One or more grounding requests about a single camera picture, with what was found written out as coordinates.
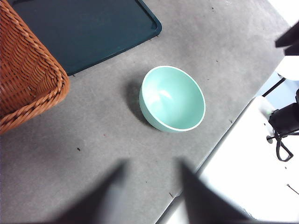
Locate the black frame bar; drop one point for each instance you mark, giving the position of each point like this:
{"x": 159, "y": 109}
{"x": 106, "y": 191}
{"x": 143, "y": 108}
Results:
{"x": 274, "y": 86}

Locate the teal ribbed bowl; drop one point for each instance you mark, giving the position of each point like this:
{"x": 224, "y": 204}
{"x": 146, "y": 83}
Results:
{"x": 172, "y": 100}

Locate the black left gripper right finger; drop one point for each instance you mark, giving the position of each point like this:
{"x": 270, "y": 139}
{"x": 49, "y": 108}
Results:
{"x": 205, "y": 205}

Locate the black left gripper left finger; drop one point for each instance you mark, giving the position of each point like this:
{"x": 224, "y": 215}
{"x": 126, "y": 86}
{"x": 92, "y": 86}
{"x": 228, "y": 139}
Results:
{"x": 98, "y": 207}

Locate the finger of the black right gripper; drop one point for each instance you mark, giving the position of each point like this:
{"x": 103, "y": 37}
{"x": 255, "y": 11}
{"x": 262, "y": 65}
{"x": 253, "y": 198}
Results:
{"x": 290, "y": 37}
{"x": 293, "y": 51}

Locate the brown wicker basket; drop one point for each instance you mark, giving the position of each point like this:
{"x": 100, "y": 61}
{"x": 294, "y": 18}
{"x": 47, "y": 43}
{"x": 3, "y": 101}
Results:
{"x": 23, "y": 70}

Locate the black rectangular tray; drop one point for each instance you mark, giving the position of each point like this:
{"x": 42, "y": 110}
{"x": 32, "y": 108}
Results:
{"x": 81, "y": 30}

